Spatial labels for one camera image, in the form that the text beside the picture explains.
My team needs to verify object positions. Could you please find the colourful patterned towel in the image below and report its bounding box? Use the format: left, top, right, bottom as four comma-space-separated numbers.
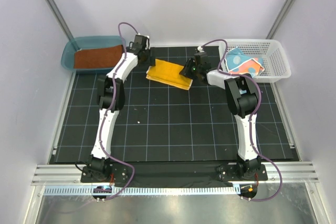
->
146, 59, 193, 90

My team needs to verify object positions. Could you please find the brown towel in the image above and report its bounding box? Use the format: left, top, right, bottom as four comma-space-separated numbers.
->
74, 45, 123, 69

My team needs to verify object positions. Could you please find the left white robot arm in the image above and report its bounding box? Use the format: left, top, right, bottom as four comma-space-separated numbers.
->
87, 34, 155, 182

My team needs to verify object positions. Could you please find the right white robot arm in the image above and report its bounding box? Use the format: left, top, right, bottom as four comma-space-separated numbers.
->
180, 51, 261, 180

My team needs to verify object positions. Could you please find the orange blue dotted towel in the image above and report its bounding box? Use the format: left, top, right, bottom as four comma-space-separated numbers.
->
225, 47, 265, 78

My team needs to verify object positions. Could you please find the teal plastic tub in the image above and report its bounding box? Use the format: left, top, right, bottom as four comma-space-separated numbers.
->
61, 36, 122, 74

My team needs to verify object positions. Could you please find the white plastic basket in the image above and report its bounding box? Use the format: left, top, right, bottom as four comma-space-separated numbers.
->
218, 39, 291, 83

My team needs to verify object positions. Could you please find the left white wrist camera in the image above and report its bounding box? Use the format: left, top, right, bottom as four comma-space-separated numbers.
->
142, 35, 150, 50

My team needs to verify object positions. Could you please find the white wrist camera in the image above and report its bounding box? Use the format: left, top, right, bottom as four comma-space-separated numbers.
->
195, 46, 205, 55
142, 35, 150, 50

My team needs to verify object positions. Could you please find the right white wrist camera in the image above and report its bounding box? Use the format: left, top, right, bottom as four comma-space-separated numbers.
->
195, 46, 205, 55

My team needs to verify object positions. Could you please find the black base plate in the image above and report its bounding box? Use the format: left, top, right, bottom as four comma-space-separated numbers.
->
80, 161, 268, 188

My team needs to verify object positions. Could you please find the left aluminium corner post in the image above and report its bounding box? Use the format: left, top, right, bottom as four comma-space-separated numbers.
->
45, 0, 74, 40

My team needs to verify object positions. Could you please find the aluminium corner post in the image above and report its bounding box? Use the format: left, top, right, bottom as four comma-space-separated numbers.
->
45, 0, 74, 40
266, 0, 296, 39

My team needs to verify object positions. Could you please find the right aluminium corner post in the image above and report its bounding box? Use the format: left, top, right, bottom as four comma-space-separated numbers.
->
266, 0, 296, 39

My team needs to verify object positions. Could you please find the white slotted cable duct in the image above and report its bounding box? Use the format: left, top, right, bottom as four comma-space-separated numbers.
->
44, 185, 240, 197

